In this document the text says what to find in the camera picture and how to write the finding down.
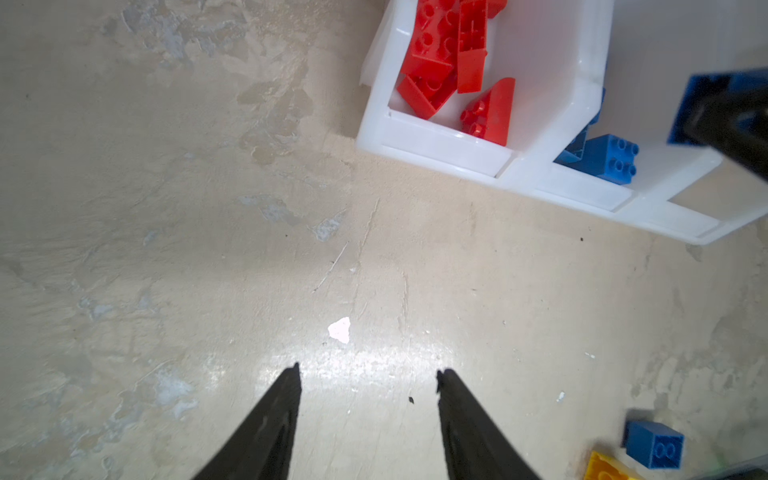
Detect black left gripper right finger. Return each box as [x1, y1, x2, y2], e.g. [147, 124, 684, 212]
[437, 369, 539, 480]

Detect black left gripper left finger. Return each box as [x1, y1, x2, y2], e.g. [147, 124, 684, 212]
[194, 364, 302, 480]

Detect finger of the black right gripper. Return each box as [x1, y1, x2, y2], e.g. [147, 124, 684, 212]
[683, 87, 767, 182]

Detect blue lego brick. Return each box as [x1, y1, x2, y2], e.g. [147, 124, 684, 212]
[624, 421, 685, 470]
[666, 67, 768, 147]
[555, 134, 640, 185]

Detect red lego brick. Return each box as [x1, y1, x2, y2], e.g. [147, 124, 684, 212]
[460, 77, 516, 147]
[457, 0, 488, 94]
[401, 0, 459, 82]
[397, 70, 457, 120]

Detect yellow lego brick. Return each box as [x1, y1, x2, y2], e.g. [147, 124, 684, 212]
[583, 451, 642, 480]

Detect white three-compartment bin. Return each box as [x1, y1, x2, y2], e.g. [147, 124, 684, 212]
[356, 1, 767, 245]

